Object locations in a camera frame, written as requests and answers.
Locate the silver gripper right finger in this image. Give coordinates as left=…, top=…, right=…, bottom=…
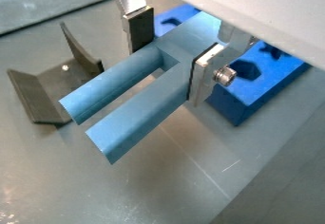
left=187, top=21, right=259, bottom=105

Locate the blue foam shape tray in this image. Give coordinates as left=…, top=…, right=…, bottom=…
left=151, top=5, right=310, bottom=126

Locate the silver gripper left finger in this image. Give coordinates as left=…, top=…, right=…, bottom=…
left=113, top=0, right=155, bottom=53

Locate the black curved fixture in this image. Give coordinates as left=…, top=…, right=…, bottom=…
left=6, top=23, right=104, bottom=125

